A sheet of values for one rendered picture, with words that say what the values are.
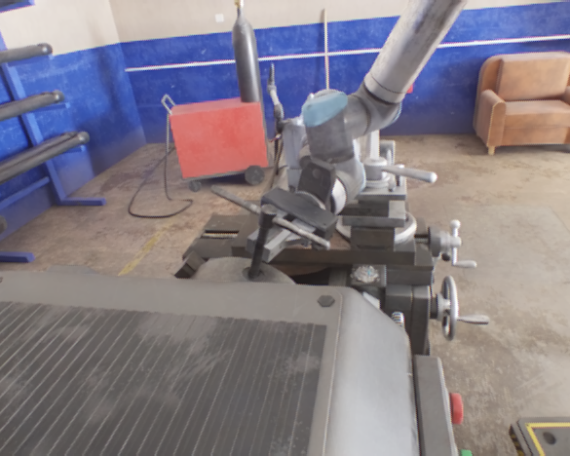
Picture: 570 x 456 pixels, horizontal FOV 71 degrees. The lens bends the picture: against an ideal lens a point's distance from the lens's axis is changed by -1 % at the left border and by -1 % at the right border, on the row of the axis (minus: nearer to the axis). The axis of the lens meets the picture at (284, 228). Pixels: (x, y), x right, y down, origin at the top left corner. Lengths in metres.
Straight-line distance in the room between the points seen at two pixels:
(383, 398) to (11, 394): 0.29
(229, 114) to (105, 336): 3.59
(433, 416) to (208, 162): 3.78
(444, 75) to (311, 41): 1.59
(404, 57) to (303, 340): 0.60
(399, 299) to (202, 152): 3.06
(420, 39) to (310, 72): 4.43
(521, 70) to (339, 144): 4.23
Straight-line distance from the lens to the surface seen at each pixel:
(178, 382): 0.33
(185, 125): 3.95
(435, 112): 5.29
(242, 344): 0.34
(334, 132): 0.78
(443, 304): 1.37
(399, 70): 0.82
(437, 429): 0.38
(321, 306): 0.37
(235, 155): 4.02
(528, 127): 4.73
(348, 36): 5.11
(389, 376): 0.36
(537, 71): 4.98
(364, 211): 1.08
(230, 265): 0.66
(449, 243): 1.35
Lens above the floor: 1.58
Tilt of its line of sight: 29 degrees down
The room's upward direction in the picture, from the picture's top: 6 degrees counter-clockwise
